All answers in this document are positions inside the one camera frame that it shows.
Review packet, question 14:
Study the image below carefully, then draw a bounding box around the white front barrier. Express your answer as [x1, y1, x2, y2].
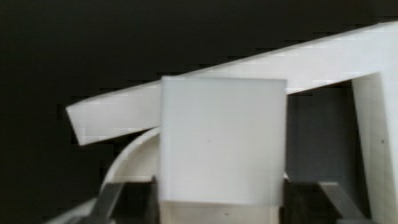
[65, 21, 398, 146]

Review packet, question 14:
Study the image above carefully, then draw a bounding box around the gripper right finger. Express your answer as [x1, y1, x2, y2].
[282, 181, 376, 224]

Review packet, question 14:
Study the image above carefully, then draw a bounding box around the white right barrier block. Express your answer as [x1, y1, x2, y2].
[351, 74, 398, 224]

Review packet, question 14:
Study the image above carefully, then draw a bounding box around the white stool leg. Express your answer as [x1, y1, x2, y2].
[158, 82, 286, 224]

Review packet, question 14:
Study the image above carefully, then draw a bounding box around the white round stool seat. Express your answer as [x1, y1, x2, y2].
[42, 128, 160, 224]

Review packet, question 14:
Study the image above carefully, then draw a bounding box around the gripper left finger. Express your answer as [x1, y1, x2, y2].
[81, 181, 158, 224]

